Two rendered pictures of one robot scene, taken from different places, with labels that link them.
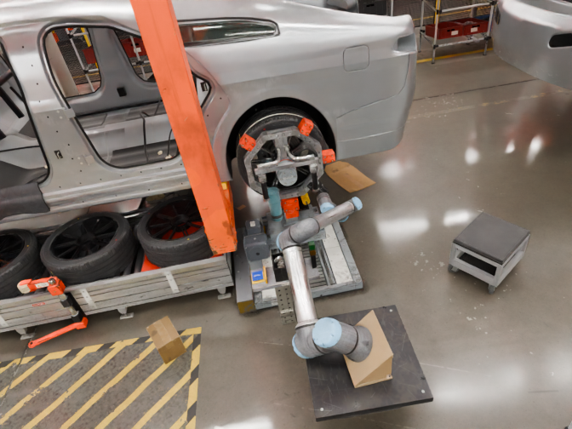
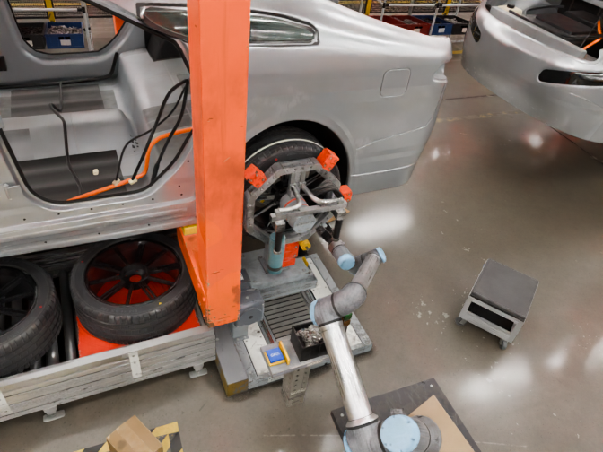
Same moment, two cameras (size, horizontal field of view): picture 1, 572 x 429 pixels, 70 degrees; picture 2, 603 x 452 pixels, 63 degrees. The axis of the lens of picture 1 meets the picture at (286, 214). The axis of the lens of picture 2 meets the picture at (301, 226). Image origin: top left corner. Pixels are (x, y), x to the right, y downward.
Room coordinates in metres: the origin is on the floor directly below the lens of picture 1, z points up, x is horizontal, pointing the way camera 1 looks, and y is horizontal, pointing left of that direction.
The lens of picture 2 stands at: (0.58, 0.82, 2.51)
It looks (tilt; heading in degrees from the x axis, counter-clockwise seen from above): 40 degrees down; 334
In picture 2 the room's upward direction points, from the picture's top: 8 degrees clockwise
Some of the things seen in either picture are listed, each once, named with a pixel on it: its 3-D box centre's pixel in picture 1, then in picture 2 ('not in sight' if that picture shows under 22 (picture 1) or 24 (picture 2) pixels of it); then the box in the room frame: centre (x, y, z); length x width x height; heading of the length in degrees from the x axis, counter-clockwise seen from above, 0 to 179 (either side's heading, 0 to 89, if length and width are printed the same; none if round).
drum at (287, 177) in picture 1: (285, 170); (296, 212); (2.44, -0.05, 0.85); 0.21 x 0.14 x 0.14; 3
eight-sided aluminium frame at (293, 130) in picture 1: (284, 164); (292, 204); (2.52, -0.05, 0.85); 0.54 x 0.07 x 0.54; 93
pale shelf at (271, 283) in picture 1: (284, 274); (305, 350); (1.86, 0.07, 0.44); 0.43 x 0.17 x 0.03; 93
